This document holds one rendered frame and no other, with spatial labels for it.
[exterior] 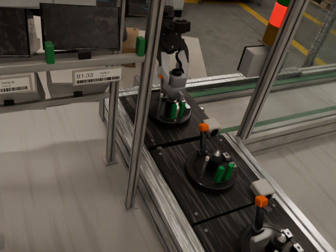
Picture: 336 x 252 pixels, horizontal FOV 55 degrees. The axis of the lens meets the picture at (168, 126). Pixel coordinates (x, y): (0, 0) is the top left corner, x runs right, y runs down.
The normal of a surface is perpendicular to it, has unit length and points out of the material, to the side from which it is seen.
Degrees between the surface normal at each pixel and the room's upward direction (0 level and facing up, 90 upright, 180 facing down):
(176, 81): 87
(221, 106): 0
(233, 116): 0
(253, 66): 90
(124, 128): 0
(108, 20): 65
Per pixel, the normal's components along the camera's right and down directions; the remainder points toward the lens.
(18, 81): 0.43, 0.63
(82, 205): 0.16, -0.75
